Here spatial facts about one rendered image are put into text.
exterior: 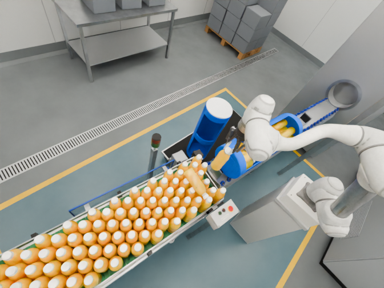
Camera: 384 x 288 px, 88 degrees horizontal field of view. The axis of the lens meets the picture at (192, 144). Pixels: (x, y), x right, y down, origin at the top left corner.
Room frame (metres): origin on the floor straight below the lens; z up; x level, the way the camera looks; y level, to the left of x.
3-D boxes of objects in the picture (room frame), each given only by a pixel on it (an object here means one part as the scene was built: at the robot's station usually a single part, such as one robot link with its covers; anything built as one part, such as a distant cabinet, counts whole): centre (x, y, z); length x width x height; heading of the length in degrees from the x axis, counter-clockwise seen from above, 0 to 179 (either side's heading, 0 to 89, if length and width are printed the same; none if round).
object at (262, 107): (0.72, -0.22, 1.81); 0.13 x 0.11 x 0.16; 11
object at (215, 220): (0.52, -0.40, 1.05); 0.20 x 0.10 x 0.10; 145
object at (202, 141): (1.52, -0.10, 0.59); 0.28 x 0.28 x 0.88
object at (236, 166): (1.26, -0.56, 1.09); 0.88 x 0.28 x 0.28; 145
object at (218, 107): (1.52, -0.10, 1.03); 0.28 x 0.28 x 0.01
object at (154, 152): (0.74, 0.24, 0.55); 0.04 x 0.04 x 1.10; 55
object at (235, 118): (1.85, -0.25, 0.07); 1.50 x 0.52 x 0.15; 153
